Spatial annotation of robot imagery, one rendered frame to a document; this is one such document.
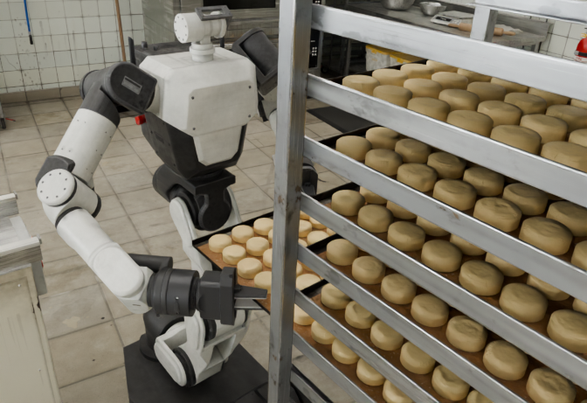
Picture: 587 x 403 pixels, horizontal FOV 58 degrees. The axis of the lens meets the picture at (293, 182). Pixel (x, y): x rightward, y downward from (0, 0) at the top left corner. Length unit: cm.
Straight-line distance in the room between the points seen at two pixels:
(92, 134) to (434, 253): 79
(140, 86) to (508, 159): 90
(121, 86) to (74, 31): 434
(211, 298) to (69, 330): 168
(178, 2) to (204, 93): 343
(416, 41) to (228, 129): 85
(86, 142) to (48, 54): 439
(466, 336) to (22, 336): 129
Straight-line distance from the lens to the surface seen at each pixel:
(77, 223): 114
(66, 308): 277
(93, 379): 240
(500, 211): 63
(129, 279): 103
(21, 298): 163
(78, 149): 121
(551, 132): 64
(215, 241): 117
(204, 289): 101
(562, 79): 52
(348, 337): 83
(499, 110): 67
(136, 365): 218
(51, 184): 117
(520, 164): 55
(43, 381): 184
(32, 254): 158
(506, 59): 54
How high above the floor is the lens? 171
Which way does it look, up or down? 27 degrees down
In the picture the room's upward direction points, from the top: 3 degrees clockwise
